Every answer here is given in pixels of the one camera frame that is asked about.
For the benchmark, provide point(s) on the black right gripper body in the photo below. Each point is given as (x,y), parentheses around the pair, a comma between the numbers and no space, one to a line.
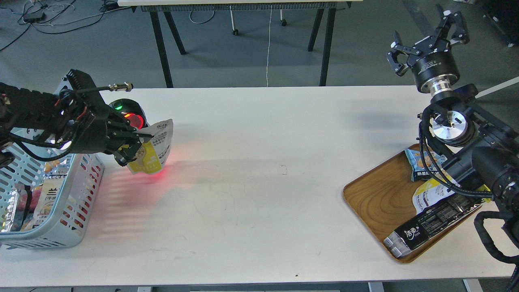
(437,64)

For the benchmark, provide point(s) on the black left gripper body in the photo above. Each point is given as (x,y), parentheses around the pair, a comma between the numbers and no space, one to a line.
(93,138)

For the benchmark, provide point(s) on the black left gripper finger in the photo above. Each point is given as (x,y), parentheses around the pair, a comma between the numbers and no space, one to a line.
(119,127)
(127,152)

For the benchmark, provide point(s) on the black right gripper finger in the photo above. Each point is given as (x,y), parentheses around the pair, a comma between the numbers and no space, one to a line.
(401,57)
(451,30)

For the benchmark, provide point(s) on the yellow white snack pouch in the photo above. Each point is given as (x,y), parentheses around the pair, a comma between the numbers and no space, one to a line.
(152,155)
(428,194)

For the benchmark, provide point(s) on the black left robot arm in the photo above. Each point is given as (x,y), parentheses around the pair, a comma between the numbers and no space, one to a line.
(75,120)

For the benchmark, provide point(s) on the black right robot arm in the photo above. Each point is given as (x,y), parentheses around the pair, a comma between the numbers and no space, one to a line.
(481,151)

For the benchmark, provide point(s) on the light blue plastic basket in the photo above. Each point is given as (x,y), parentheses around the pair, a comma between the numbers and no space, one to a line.
(69,217)

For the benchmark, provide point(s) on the snack packs inside basket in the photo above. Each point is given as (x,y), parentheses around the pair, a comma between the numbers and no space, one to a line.
(25,207)

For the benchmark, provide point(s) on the blue snack packet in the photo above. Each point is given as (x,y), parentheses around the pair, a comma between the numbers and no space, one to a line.
(421,161)

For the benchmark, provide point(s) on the yellow cartoon snack packet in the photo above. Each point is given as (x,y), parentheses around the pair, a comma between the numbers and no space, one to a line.
(482,193)

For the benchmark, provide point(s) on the black long snack package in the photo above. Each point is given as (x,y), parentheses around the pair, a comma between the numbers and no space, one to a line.
(429,223)

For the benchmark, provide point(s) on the black barcode scanner red window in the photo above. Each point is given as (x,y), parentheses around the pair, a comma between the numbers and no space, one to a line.
(131,111)

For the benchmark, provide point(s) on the wooden tray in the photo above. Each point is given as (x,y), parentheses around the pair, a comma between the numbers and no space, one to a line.
(382,200)

